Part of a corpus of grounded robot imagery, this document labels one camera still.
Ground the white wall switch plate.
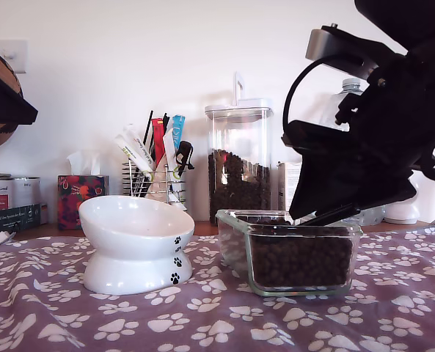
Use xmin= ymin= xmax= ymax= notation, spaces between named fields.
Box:
xmin=0 ymin=39 xmax=29 ymax=75

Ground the black plastic measuring spoon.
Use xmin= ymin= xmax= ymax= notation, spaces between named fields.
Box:
xmin=299 ymin=203 xmax=362 ymax=227

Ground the small white round camera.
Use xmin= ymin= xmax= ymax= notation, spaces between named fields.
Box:
xmin=384 ymin=179 xmax=422 ymax=225

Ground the plain silver tin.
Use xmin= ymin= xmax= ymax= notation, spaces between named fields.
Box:
xmin=13 ymin=176 xmax=42 ymax=208

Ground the red stick sachet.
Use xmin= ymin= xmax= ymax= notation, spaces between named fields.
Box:
xmin=151 ymin=117 xmax=169 ymax=168

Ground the white sachet with dark text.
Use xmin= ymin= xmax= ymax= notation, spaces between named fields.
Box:
xmin=123 ymin=123 xmax=154 ymax=172

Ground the floral red tissue box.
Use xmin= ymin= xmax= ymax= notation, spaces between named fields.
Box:
xmin=57 ymin=175 xmax=111 ymax=232

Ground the thin black straw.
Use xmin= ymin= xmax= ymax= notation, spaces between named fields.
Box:
xmin=142 ymin=109 xmax=155 ymax=147

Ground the thin black cable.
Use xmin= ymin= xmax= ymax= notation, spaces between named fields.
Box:
xmin=282 ymin=54 xmax=330 ymax=140

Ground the blue stick sachet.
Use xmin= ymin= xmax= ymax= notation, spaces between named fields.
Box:
xmin=171 ymin=114 xmax=187 ymax=151

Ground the rectangular clear glass container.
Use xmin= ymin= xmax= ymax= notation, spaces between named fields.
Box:
xmin=216 ymin=208 xmax=363 ymax=298

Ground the brown cat food kibble mass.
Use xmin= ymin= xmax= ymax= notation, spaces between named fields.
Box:
xmin=220 ymin=216 xmax=354 ymax=290
xmin=208 ymin=148 xmax=272 ymax=224

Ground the tall clear white-lidded storage jar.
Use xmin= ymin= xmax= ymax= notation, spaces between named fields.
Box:
xmin=204 ymin=72 xmax=275 ymax=225

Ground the dark green flat box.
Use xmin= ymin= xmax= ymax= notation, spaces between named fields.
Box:
xmin=0 ymin=203 xmax=43 ymax=239

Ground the large blue-label water bottle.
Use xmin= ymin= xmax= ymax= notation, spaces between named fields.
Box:
xmin=314 ymin=77 xmax=387 ymax=227

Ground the white paper tissue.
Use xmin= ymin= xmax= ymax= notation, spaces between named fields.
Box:
xmin=66 ymin=149 xmax=103 ymax=177

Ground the chrome wire holder basket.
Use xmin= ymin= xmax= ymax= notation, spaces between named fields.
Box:
xmin=123 ymin=161 xmax=189 ymax=212

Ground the white ceramic paw-print cat bowl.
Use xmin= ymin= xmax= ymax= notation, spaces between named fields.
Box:
xmin=78 ymin=195 xmax=196 ymax=296

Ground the white printed carton box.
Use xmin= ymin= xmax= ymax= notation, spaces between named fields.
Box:
xmin=277 ymin=161 xmax=303 ymax=216

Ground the white sachet with green print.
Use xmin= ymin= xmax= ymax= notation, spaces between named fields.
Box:
xmin=114 ymin=133 xmax=156 ymax=183

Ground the purple paw-print tablecloth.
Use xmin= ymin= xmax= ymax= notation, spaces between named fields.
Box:
xmin=0 ymin=221 xmax=435 ymax=352

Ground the plain white stick sachet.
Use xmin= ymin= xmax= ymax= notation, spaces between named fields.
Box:
xmin=161 ymin=127 xmax=178 ymax=173

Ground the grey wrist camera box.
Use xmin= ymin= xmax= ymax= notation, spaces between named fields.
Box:
xmin=304 ymin=23 xmax=409 ymax=78

